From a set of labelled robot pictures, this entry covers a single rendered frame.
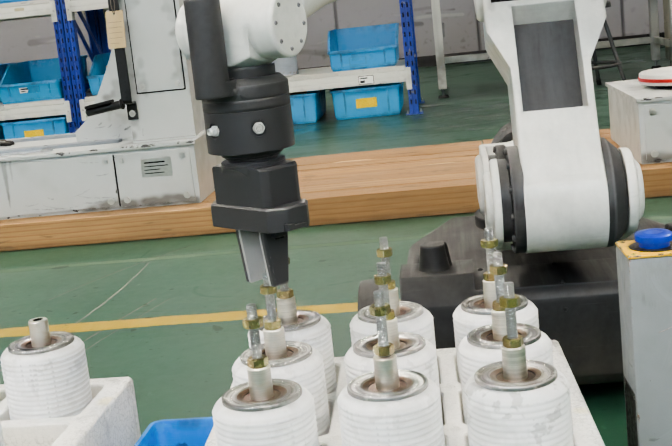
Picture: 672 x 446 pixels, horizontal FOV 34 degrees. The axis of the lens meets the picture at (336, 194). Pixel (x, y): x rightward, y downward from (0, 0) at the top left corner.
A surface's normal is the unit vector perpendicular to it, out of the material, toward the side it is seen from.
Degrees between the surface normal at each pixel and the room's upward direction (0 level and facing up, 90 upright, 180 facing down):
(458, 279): 45
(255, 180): 90
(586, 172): 57
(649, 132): 90
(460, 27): 90
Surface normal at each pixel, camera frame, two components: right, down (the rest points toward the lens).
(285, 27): 0.85, 0.00
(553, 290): -0.14, -0.55
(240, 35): -0.51, 0.20
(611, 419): -0.11, -0.98
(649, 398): -0.06, 0.18
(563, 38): -0.12, -0.20
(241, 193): -0.72, 0.19
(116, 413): 0.99, -0.08
